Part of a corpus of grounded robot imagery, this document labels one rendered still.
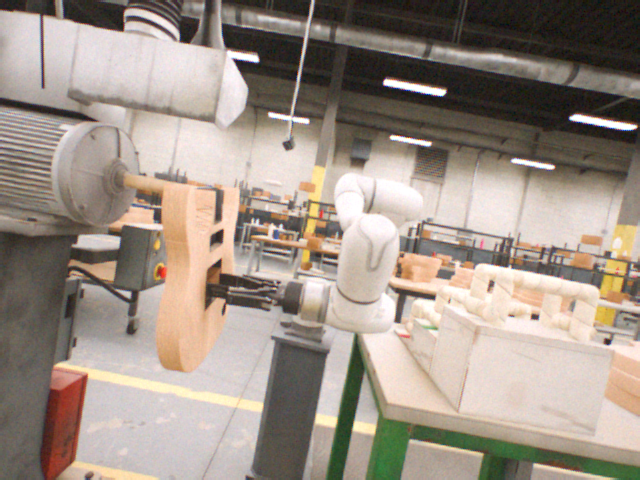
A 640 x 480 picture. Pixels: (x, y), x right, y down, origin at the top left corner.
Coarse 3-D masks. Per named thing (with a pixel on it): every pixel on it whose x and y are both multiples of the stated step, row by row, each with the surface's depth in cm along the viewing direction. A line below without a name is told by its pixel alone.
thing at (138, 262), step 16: (128, 224) 99; (144, 224) 108; (128, 240) 98; (144, 240) 98; (160, 240) 104; (128, 256) 99; (144, 256) 99; (160, 256) 106; (80, 272) 97; (128, 272) 99; (144, 272) 99; (112, 288) 101; (128, 288) 99; (144, 288) 100
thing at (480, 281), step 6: (474, 270) 70; (474, 276) 69; (480, 276) 68; (486, 276) 67; (474, 282) 68; (480, 282) 68; (486, 282) 67; (474, 288) 68; (480, 288) 68; (486, 288) 68; (474, 294) 68; (480, 294) 68; (468, 312) 69
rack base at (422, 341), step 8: (416, 320) 87; (424, 320) 88; (416, 328) 86; (424, 328) 81; (416, 336) 85; (424, 336) 80; (432, 336) 76; (416, 344) 84; (424, 344) 79; (432, 344) 75; (416, 352) 83; (424, 352) 78; (432, 352) 74; (424, 360) 77; (424, 368) 77
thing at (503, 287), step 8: (496, 280) 61; (504, 280) 59; (496, 288) 60; (504, 288) 59; (512, 288) 59; (496, 296) 60; (504, 296) 59; (496, 304) 60; (504, 304) 59; (504, 312) 59; (496, 320) 60; (504, 320) 60
